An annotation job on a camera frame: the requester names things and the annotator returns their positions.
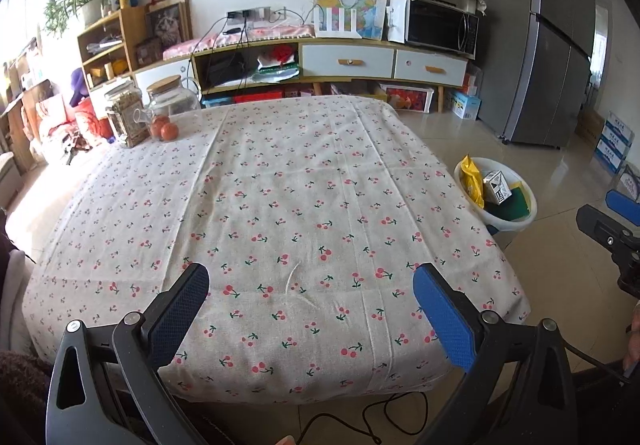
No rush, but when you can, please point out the small white black carton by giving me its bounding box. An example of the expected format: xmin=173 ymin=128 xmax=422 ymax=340
xmin=482 ymin=170 xmax=513 ymax=206

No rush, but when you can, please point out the black set-top device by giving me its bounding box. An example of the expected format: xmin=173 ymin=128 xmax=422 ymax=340
xmin=205 ymin=54 xmax=246 ymax=88

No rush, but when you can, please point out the orange white box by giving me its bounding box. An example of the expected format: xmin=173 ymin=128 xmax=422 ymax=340
xmin=462 ymin=67 xmax=483 ymax=96

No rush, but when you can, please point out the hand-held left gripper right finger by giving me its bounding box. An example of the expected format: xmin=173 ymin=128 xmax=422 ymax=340
xmin=412 ymin=262 xmax=581 ymax=445

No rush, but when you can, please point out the white drawer with round hole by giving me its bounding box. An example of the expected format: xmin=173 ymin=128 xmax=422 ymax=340
xmin=394 ymin=49 xmax=468 ymax=88

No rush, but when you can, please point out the black floor cable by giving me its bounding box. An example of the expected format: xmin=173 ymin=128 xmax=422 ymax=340
xmin=295 ymin=390 xmax=431 ymax=445

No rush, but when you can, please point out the glass teapot with wooden lid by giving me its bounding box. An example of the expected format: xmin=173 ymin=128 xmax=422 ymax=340
xmin=135 ymin=75 xmax=203 ymax=123

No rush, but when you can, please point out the white paper bag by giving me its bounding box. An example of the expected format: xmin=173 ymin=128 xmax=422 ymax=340
xmin=387 ymin=0 xmax=411 ymax=44

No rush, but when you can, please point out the white plastic bucket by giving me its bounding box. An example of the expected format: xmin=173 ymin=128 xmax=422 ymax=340
xmin=454 ymin=157 xmax=538 ymax=232

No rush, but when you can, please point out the dark fuzzy cloth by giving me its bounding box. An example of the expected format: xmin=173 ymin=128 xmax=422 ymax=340
xmin=0 ymin=350 xmax=53 ymax=445

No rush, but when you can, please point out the grey refrigerator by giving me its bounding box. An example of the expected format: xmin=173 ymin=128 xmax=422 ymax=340
xmin=472 ymin=0 xmax=598 ymax=150

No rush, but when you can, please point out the square glass jar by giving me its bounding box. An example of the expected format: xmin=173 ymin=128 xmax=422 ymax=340
xmin=104 ymin=81 xmax=151 ymax=148

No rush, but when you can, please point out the fish print storage box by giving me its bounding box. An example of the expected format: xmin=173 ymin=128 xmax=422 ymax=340
xmin=378 ymin=84 xmax=435 ymax=114

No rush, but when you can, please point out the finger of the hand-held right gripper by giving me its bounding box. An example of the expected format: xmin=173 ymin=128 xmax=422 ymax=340
xmin=575 ymin=205 xmax=640 ymax=298
xmin=604 ymin=189 xmax=640 ymax=227

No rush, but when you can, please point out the pink cloth runner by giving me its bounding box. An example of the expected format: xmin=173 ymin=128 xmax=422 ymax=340
xmin=162 ymin=24 xmax=316 ymax=60

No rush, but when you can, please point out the person's right hand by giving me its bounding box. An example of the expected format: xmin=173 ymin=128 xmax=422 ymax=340
xmin=625 ymin=300 xmax=640 ymax=373

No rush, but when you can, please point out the cherry print tablecloth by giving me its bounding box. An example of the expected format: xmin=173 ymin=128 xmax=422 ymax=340
xmin=22 ymin=95 xmax=532 ymax=406

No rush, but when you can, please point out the black power cable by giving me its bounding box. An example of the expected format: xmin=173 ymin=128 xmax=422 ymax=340
xmin=192 ymin=12 xmax=321 ymax=90

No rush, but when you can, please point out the red cloth pile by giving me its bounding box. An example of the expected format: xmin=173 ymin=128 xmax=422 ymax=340
xmin=30 ymin=70 xmax=116 ymax=160

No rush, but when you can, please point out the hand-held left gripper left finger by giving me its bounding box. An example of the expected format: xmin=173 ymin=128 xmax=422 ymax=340
xmin=45 ymin=262 xmax=211 ymax=445

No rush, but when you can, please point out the white wall power strip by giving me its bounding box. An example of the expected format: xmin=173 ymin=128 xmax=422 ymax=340
xmin=226 ymin=7 xmax=271 ymax=23

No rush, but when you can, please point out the yellow snack packet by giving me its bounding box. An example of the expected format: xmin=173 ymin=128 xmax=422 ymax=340
xmin=460 ymin=155 xmax=486 ymax=208

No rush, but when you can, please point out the wooden open shelf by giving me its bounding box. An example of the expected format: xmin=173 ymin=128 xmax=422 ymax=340
xmin=77 ymin=5 xmax=151 ymax=90

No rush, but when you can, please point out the wooden tv cabinet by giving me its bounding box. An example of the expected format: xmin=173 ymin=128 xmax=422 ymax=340
xmin=132 ymin=37 xmax=473 ymax=113

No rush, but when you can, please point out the blue white carton box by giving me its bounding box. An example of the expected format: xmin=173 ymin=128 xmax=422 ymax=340
xmin=447 ymin=89 xmax=482 ymax=120

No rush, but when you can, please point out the red gift box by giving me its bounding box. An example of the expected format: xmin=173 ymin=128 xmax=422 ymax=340
xmin=232 ymin=92 xmax=283 ymax=104

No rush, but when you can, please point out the black microwave oven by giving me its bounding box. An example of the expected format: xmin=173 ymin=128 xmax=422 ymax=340
xmin=404 ymin=0 xmax=481 ymax=53

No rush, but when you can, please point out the stack of blue white boxes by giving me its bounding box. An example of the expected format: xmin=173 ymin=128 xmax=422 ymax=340
xmin=594 ymin=111 xmax=636 ymax=174

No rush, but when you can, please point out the white slotted rack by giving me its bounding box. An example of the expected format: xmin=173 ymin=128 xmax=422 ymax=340
xmin=315 ymin=5 xmax=357 ymax=38

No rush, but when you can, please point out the yellow green sponge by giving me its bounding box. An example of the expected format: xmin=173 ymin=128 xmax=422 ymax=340
xmin=482 ymin=180 xmax=532 ymax=220

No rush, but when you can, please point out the colourful map board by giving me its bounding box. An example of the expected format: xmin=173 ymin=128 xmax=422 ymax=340
xmin=312 ymin=0 xmax=388 ymax=40

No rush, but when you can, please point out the green white bag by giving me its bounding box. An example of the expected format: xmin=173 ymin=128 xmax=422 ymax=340
xmin=251 ymin=62 xmax=301 ymax=83

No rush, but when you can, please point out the wide white cabinet drawer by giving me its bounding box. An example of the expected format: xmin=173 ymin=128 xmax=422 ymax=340
xmin=300 ymin=44 xmax=396 ymax=83

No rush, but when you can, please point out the brown cardboard box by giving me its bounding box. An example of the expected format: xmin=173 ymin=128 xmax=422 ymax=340
xmin=575 ymin=107 xmax=606 ymax=150

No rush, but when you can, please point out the framed animal picture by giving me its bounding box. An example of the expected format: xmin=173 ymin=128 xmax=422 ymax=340
xmin=145 ymin=0 xmax=193 ymax=54

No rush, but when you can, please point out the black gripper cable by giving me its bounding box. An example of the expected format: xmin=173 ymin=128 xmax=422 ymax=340
xmin=565 ymin=345 xmax=631 ymax=383

